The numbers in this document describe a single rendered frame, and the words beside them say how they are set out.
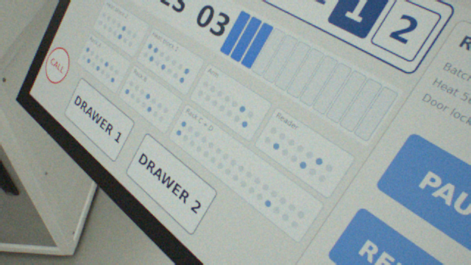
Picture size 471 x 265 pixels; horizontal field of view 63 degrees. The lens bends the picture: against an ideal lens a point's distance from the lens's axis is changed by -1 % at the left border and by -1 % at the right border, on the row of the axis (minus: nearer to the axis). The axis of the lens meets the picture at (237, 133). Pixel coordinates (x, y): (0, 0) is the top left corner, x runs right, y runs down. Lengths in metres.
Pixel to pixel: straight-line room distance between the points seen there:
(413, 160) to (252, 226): 0.13
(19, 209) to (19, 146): 0.30
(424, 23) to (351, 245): 0.16
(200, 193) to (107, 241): 1.18
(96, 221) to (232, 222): 1.25
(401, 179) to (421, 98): 0.05
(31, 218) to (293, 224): 1.06
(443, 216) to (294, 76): 0.14
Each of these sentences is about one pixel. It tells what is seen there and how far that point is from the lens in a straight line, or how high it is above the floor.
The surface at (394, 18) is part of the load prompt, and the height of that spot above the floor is 1.16.
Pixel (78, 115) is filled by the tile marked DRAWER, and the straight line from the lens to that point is 0.43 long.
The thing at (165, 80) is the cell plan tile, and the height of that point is 1.06.
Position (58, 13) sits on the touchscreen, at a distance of 0.49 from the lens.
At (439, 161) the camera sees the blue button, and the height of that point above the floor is 1.11.
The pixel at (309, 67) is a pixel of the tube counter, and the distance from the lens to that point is 0.30.
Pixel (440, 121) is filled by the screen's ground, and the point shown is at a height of 1.12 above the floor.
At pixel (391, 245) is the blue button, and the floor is 1.06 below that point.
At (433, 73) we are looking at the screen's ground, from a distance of 0.28.
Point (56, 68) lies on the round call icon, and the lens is 0.47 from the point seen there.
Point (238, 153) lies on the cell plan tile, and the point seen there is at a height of 1.05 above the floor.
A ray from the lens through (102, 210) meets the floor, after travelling 1.56.
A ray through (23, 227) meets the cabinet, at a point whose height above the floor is 0.21.
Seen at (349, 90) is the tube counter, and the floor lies 1.12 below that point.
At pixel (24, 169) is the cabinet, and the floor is 0.51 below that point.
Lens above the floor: 1.28
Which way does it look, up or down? 46 degrees down
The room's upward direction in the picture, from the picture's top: 6 degrees clockwise
